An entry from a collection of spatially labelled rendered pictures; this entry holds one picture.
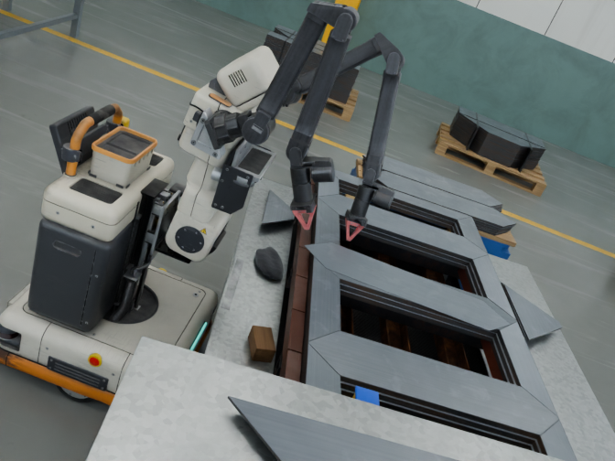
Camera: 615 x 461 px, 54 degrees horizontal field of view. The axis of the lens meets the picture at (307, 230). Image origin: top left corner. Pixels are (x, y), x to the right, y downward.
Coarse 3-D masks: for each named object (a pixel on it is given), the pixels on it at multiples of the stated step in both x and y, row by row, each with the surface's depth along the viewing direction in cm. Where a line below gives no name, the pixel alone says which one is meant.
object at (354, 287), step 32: (352, 192) 259; (448, 224) 265; (448, 256) 235; (352, 288) 190; (480, 288) 220; (448, 320) 195; (512, 320) 205; (352, 384) 152; (416, 416) 154; (448, 416) 155; (544, 448) 154
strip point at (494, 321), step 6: (486, 306) 206; (486, 312) 203; (492, 312) 205; (486, 318) 200; (492, 318) 201; (498, 318) 202; (492, 324) 198; (498, 324) 199; (504, 324) 201; (510, 324) 202
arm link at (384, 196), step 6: (366, 174) 204; (372, 174) 203; (366, 180) 204; (372, 180) 204; (378, 186) 205; (378, 192) 206; (384, 192) 205; (390, 192) 205; (378, 198) 205; (384, 198) 205; (390, 198) 205; (378, 204) 206; (384, 204) 205; (390, 204) 205
